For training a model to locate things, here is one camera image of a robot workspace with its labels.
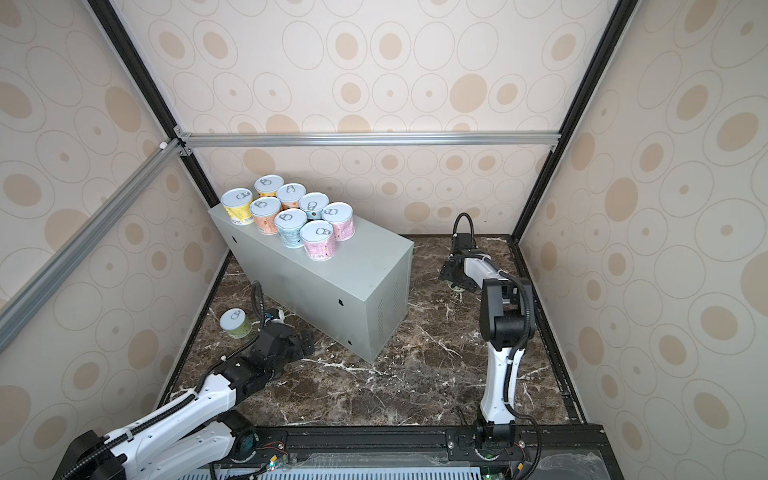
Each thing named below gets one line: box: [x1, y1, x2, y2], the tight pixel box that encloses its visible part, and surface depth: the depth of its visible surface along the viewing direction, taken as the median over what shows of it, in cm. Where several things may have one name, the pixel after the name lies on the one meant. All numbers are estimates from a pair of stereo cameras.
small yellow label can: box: [254, 174, 285, 198], surface depth 79 cm
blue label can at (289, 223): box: [274, 208, 308, 248], surface depth 70 cm
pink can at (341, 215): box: [322, 201, 356, 241], surface depth 72 cm
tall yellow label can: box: [221, 187, 254, 226], surface depth 75 cm
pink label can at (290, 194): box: [277, 182, 307, 211], surface depth 76 cm
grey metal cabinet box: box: [208, 205, 414, 363], surface depth 73 cm
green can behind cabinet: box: [219, 308, 252, 339], surface depth 92 cm
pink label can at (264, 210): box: [250, 196, 281, 234], surface depth 73 cm
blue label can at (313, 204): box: [299, 192, 330, 220], surface depth 74 cm
